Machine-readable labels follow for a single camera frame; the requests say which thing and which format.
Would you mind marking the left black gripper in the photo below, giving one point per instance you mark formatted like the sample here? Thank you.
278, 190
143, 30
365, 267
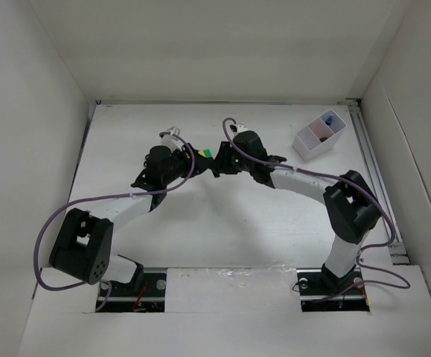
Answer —
200, 165

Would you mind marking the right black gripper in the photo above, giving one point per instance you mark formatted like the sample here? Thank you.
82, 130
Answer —
227, 152

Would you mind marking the green highlighter marker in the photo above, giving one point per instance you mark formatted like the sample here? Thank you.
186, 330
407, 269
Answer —
207, 153

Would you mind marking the orange highlighter marker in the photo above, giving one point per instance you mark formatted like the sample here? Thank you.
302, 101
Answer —
316, 130

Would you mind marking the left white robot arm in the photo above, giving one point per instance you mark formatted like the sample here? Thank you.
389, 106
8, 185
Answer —
83, 246

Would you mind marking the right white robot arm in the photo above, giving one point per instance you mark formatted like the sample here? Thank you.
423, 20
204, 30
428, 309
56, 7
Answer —
350, 213

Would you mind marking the white three-compartment container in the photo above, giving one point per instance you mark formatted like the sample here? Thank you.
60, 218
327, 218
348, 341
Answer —
309, 146

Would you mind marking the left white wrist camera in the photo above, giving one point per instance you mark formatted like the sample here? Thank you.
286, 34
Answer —
169, 138

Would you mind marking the aluminium side rail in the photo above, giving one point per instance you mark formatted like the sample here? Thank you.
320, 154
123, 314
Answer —
397, 249

